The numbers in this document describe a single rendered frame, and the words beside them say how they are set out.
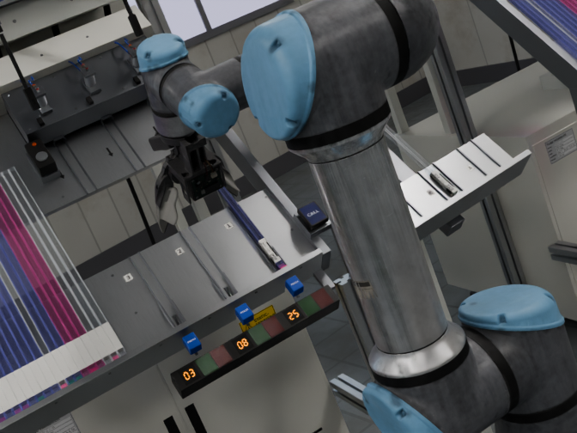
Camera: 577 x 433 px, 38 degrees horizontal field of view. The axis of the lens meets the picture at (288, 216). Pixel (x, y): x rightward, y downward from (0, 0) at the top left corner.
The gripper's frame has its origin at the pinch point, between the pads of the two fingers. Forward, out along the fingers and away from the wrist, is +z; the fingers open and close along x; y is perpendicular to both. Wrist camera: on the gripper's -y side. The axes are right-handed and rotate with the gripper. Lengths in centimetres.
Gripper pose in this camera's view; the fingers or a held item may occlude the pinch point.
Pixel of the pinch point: (198, 212)
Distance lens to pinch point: 152.2
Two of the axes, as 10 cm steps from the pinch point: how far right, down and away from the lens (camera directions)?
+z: 1.3, 7.4, 6.6
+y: 5.4, 5.1, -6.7
